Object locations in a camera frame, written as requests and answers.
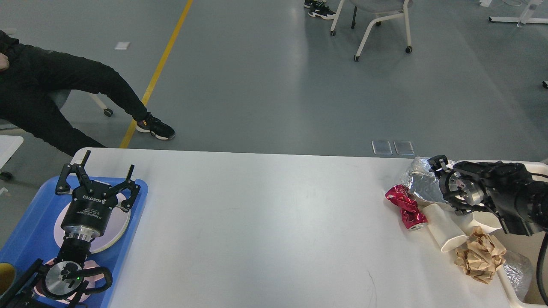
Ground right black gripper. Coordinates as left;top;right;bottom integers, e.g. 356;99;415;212
427;155;487;214

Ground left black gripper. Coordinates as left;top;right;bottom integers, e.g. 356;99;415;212
54;150;141;238

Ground foil container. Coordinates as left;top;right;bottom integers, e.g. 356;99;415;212
400;157;453;212

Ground pink plate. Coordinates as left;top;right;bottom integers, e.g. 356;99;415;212
53;203;131;254

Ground crushed red can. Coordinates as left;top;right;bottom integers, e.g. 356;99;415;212
385;184;429;231

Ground white paper cup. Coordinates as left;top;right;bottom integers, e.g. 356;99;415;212
457;212;502;235
423;204;468;253

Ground dark teal cup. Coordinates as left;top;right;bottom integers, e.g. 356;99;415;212
0;262;16;296

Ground foil tray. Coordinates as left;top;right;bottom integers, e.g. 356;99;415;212
503;250;534;302

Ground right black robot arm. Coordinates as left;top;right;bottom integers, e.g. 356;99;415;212
427;155;548;236

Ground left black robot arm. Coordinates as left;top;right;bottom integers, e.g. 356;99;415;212
1;151;147;308

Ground right floor socket cover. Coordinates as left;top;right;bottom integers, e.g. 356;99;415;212
393;141;415;155

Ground floor socket cover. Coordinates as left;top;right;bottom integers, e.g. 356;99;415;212
371;140;393;156
393;141;415;155

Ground light green plate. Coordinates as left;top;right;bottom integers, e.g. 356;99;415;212
103;218;131;254

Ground left floor socket cover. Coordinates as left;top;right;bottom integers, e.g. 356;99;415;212
371;140;393;156

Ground blue plastic tray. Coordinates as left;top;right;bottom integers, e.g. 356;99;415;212
0;177;148;308

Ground white side table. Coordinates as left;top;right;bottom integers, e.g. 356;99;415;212
0;135;24;169

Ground black sneaker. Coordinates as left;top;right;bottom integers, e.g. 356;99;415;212
136;113;176;140

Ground crumpled brown paper scrap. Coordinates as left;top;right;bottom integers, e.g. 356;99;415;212
453;226;507;284

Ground seated person in black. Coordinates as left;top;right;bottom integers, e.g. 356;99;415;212
0;33;149;156

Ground white plastic bin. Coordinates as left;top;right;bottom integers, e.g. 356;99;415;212
456;160;548;306

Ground white stand base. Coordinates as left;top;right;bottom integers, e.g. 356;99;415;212
488;0;548;27

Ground black sneakers at top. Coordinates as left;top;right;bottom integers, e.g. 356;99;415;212
303;0;336;20

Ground white frame office chair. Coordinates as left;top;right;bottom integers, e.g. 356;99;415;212
349;0;413;61

